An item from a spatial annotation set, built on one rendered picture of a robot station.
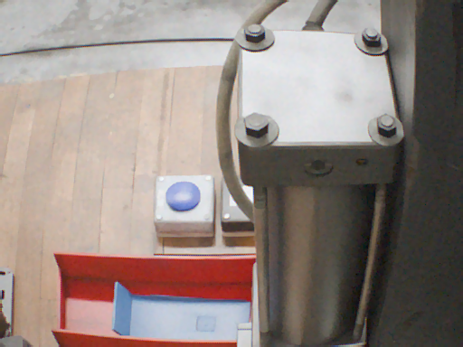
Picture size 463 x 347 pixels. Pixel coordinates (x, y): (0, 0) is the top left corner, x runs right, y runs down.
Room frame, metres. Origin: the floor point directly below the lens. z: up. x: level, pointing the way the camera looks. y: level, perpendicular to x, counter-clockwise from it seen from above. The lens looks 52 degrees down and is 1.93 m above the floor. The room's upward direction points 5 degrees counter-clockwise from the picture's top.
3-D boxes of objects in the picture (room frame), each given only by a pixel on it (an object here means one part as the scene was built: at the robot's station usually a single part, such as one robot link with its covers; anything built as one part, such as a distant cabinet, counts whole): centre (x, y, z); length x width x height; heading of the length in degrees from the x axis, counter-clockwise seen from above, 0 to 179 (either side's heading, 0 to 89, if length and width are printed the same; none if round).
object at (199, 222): (0.76, 0.06, 0.90); 0.07 x 0.07 x 0.06; 86
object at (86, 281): (0.60, 0.10, 0.93); 0.25 x 0.12 x 0.06; 86
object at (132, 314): (0.60, 0.07, 0.92); 0.15 x 0.07 x 0.03; 82
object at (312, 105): (0.40, -0.05, 1.37); 0.11 x 0.09 x 0.30; 176
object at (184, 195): (0.76, 0.06, 0.93); 0.04 x 0.04 x 0.02
